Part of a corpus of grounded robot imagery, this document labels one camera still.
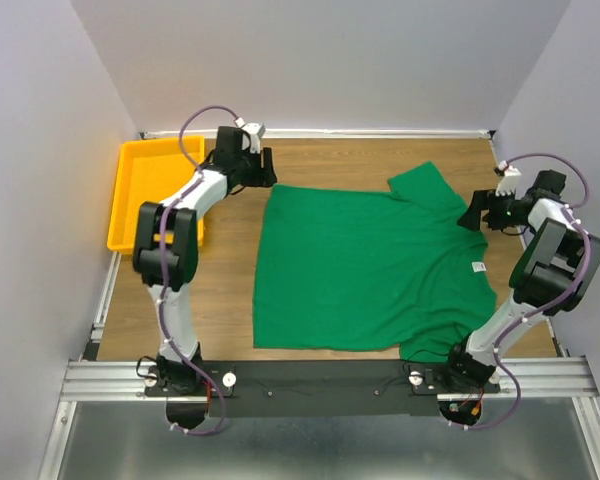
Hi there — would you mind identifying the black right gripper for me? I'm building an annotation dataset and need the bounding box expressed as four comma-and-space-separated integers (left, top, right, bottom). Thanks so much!
455, 188, 530, 231

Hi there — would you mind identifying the green t-shirt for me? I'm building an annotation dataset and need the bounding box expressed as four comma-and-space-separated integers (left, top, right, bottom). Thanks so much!
253, 162, 497, 362

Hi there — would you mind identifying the yellow plastic tray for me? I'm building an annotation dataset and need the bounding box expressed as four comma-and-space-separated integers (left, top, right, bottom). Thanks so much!
107, 137, 194, 255

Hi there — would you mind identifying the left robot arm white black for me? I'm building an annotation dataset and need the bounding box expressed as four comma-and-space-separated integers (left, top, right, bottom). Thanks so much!
132, 119, 277, 395

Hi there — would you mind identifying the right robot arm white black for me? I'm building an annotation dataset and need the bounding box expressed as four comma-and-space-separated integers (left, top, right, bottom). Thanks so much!
439, 163, 600, 392

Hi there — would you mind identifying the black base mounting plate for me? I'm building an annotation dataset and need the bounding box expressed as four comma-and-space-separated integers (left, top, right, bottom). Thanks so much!
136, 357, 500, 430

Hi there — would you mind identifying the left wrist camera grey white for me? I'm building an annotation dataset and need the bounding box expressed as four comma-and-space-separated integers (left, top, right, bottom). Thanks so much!
234, 117, 266, 154

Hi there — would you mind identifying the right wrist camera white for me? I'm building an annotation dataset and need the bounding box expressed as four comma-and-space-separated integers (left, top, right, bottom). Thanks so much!
495, 161, 521, 197

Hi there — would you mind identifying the white aluminium back rail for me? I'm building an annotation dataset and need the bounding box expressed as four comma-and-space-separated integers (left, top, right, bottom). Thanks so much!
138, 128, 497, 141

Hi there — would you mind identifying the aluminium front frame rail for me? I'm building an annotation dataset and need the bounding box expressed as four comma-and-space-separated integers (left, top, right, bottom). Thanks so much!
40, 357, 600, 479

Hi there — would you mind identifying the aluminium left side rail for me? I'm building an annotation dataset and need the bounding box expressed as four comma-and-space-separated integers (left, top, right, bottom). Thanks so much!
80, 253, 122, 361

